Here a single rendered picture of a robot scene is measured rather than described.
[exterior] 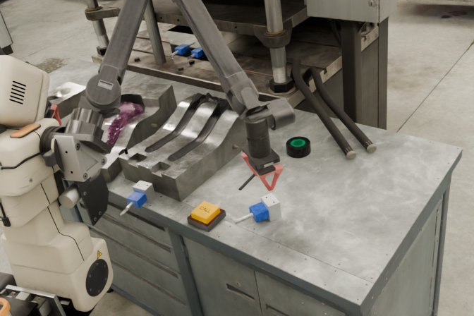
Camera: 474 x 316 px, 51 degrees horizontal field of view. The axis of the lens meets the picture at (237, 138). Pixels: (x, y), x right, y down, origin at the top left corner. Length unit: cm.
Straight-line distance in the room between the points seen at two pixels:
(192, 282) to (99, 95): 85
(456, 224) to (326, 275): 144
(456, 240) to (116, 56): 183
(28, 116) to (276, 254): 69
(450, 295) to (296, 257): 112
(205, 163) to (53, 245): 51
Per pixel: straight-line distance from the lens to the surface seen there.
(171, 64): 255
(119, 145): 180
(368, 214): 143
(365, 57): 262
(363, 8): 191
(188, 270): 176
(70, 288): 147
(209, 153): 158
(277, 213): 141
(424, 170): 159
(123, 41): 126
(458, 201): 277
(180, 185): 152
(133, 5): 131
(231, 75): 126
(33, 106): 125
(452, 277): 239
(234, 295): 167
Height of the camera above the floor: 174
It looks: 31 degrees down
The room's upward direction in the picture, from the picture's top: 10 degrees counter-clockwise
